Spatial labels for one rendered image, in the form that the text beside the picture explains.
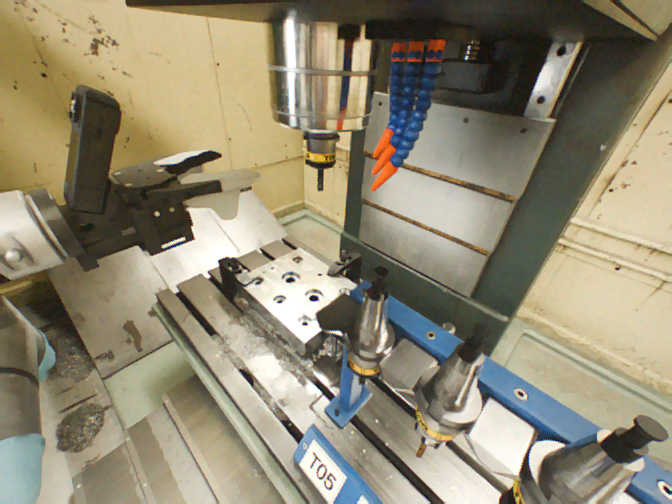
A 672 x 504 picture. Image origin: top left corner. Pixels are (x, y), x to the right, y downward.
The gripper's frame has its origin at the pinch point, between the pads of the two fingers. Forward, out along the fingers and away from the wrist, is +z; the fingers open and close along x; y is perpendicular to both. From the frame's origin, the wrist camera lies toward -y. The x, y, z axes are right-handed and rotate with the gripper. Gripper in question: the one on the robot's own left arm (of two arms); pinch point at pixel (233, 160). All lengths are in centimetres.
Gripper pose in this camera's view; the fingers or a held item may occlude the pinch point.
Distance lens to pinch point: 43.6
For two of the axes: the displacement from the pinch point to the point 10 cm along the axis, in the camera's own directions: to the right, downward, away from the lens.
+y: -0.2, 8.0, 6.0
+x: 7.0, 4.4, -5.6
